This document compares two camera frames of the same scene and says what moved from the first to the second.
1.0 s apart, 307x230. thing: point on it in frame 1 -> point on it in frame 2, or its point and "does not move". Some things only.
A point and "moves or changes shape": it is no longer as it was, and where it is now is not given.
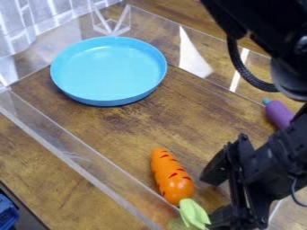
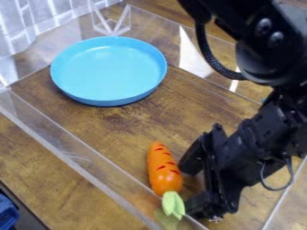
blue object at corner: (10, 213) does not move
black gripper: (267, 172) -> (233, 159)
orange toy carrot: (177, 184) moves or changes shape
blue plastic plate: (109, 71) does not move
